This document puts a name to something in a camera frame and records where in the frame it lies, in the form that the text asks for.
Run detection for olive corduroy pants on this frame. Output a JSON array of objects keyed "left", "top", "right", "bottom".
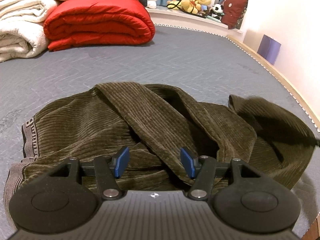
[{"left": 3, "top": 81, "right": 320, "bottom": 230}]

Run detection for purple rolled yoga mat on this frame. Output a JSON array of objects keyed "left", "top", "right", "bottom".
[{"left": 257, "top": 35, "right": 281, "bottom": 64}]

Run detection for red folded quilt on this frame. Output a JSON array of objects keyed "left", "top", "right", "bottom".
[{"left": 43, "top": 0, "right": 155, "bottom": 51}]

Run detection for panda plush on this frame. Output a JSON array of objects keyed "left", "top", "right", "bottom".
[{"left": 209, "top": 3, "right": 225, "bottom": 21}]

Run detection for cream folded blanket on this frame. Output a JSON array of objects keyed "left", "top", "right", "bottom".
[{"left": 1, "top": 0, "right": 58, "bottom": 62}]

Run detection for dark red cushion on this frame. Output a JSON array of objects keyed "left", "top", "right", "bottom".
[{"left": 221, "top": 0, "right": 248, "bottom": 29}]

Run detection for yellow bear plush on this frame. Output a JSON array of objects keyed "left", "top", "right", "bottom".
[{"left": 167, "top": 0, "right": 212, "bottom": 16}]

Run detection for wooden bed frame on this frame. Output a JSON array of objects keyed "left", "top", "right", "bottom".
[{"left": 226, "top": 35, "right": 319, "bottom": 239}]

